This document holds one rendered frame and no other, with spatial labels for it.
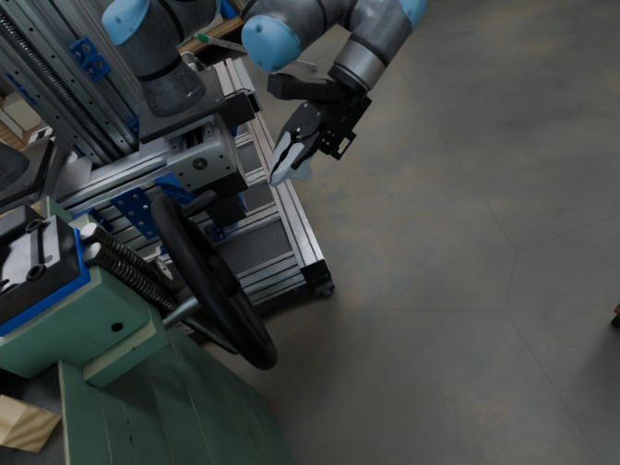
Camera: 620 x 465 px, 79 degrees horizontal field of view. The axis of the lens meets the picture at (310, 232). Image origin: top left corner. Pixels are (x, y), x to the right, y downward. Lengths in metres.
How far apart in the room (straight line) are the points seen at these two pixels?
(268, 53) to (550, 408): 1.13
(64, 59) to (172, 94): 0.26
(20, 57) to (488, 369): 1.46
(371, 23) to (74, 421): 0.62
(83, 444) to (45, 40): 0.86
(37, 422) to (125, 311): 0.12
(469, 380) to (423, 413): 0.17
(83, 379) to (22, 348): 0.08
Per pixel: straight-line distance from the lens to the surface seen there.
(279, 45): 0.56
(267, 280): 1.28
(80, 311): 0.47
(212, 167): 0.93
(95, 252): 0.46
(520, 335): 1.35
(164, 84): 0.98
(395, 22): 0.63
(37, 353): 0.51
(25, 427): 0.46
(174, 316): 0.56
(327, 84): 0.60
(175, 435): 0.65
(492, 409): 1.26
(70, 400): 0.49
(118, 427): 0.54
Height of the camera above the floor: 1.22
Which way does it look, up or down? 47 degrees down
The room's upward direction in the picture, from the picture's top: 24 degrees counter-clockwise
